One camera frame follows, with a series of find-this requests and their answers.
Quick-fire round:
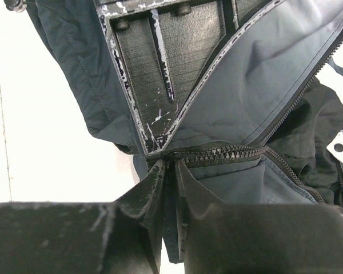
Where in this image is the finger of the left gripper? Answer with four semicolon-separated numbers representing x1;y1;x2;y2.
94;1;279;156

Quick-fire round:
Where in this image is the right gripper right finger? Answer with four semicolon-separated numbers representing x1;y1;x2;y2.
175;161;343;273

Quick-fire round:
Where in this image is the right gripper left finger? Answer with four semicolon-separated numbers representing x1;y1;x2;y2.
0;160;166;273

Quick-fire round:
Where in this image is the dark grey zip jacket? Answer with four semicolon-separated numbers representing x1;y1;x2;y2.
26;1;343;263

